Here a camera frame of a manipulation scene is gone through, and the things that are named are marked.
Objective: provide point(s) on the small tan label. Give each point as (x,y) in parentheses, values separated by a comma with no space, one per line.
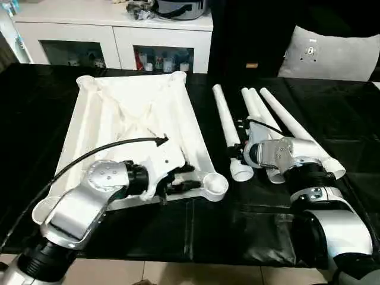
(251,65)

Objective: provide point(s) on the black work mat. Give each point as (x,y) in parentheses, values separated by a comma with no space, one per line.
(207,231)

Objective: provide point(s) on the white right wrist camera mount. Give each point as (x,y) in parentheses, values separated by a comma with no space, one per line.
(256,133)

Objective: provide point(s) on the grey cushion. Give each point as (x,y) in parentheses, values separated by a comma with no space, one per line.
(326,59)

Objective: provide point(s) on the white plastic table top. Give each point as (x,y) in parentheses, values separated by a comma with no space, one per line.
(118,98)

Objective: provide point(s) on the white plastic table leg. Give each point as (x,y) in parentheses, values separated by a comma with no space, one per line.
(246,101)
(224,112)
(282,115)
(261,110)

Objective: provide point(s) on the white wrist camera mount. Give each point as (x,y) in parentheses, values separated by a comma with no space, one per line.
(160,160)
(256,133)

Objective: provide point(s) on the small white jar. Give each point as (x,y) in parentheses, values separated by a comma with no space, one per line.
(184,66)

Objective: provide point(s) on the white sideboard cabinet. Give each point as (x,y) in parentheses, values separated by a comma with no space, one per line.
(118,38)

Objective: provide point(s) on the black sofa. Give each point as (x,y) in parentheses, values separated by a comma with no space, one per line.
(237,35)

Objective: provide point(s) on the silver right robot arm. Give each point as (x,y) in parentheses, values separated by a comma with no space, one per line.
(341,225)

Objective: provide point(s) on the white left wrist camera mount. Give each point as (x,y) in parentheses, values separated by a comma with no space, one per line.
(160,160)

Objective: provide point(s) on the teal white packet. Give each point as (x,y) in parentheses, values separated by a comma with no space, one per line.
(12,10)

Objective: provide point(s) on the black tangled clutter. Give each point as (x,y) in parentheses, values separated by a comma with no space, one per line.
(139,10)

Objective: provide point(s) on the red packet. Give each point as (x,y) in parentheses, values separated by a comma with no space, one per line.
(140,59)

